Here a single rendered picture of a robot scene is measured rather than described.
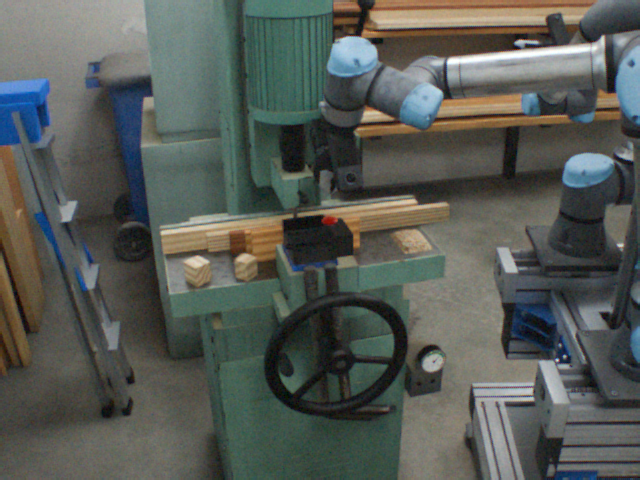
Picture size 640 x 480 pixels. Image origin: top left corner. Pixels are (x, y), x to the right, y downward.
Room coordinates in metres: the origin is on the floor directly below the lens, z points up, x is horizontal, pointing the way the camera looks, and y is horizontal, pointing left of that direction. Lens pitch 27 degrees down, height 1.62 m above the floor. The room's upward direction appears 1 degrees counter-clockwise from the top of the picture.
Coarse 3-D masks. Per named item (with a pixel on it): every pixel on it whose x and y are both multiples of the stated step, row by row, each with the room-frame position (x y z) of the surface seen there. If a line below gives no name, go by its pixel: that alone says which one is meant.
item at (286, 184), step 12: (276, 168) 1.43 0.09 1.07; (276, 180) 1.43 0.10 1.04; (288, 180) 1.37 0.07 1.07; (300, 180) 1.37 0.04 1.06; (312, 180) 1.38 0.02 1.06; (276, 192) 1.44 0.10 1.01; (288, 192) 1.37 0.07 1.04; (312, 192) 1.38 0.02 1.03; (288, 204) 1.37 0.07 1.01; (300, 204) 1.37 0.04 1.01; (312, 204) 1.38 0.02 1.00
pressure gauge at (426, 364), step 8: (432, 344) 1.29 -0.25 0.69; (424, 352) 1.27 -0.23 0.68; (432, 352) 1.26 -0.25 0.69; (440, 352) 1.27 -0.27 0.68; (424, 360) 1.26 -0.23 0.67; (432, 360) 1.26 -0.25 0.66; (440, 360) 1.27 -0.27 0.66; (424, 368) 1.26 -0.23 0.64; (432, 368) 1.26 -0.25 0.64; (440, 368) 1.27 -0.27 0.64
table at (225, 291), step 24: (360, 240) 1.41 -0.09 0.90; (384, 240) 1.40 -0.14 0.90; (432, 240) 1.40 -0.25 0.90; (168, 264) 1.31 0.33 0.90; (216, 264) 1.31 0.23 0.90; (264, 264) 1.30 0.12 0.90; (360, 264) 1.30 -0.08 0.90; (384, 264) 1.30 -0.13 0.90; (408, 264) 1.31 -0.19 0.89; (432, 264) 1.33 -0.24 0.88; (168, 288) 1.21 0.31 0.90; (192, 288) 1.21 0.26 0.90; (216, 288) 1.21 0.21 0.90; (240, 288) 1.22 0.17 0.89; (264, 288) 1.23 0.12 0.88; (360, 288) 1.29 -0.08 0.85; (192, 312) 1.20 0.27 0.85; (288, 312) 1.16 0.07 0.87; (360, 312) 1.19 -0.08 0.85
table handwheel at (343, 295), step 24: (312, 312) 1.06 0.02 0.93; (384, 312) 1.10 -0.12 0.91; (288, 336) 1.06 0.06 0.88; (336, 336) 1.14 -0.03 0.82; (264, 360) 1.05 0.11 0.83; (336, 360) 1.06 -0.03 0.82; (360, 360) 1.09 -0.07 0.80; (384, 360) 1.11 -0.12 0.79; (312, 384) 1.07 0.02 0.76; (384, 384) 1.10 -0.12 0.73; (312, 408) 1.07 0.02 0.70; (336, 408) 1.08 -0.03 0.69
